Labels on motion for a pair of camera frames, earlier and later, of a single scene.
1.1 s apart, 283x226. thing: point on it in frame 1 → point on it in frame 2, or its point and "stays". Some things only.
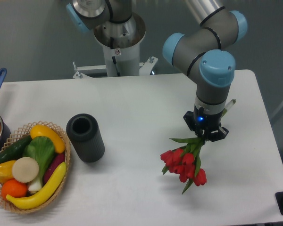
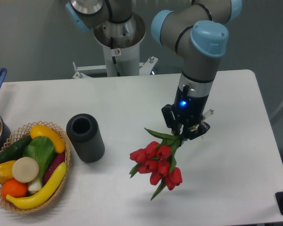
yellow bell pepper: (3, 171) stays
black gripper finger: (189, 118) → (168, 113)
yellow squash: (41, 130) stays
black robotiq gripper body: (205, 125) → (185, 117)
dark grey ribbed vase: (84, 132) stays
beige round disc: (25, 169) stays
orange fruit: (13, 188) stays
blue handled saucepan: (0, 132) stays
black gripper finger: (218, 134) → (202, 129)
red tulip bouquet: (184, 161) → (158, 160)
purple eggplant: (57, 159) stays
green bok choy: (42, 149) stays
